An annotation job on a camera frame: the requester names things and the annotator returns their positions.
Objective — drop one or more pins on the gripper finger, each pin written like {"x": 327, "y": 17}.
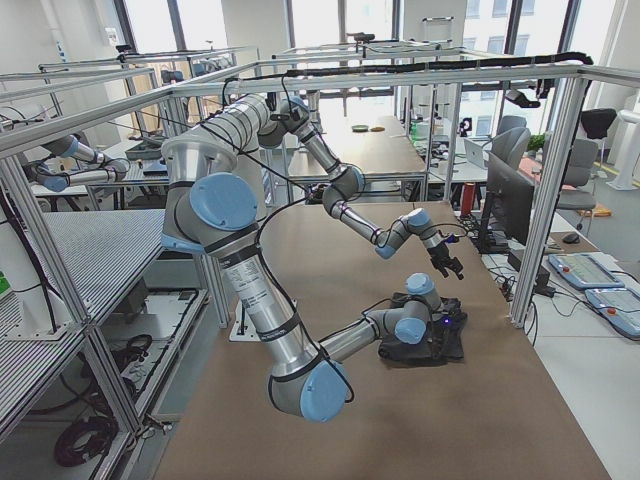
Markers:
{"x": 455, "y": 266}
{"x": 441, "y": 267}

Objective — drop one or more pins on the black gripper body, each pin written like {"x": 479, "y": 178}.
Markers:
{"x": 438, "y": 253}

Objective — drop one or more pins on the black printed t-shirt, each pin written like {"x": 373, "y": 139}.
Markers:
{"x": 436, "y": 348}

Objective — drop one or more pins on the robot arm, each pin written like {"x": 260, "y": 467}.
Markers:
{"x": 211, "y": 211}
{"x": 346, "y": 180}

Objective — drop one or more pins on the black Huawei monitor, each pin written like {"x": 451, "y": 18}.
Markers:
{"x": 507, "y": 208}

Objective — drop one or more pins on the blue teach pendant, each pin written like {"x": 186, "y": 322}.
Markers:
{"x": 619, "y": 306}
{"x": 582, "y": 271}

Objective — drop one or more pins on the grey office chair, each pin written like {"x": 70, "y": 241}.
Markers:
{"x": 578, "y": 173}

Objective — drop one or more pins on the aluminium frame post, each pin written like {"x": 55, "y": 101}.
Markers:
{"x": 548, "y": 192}

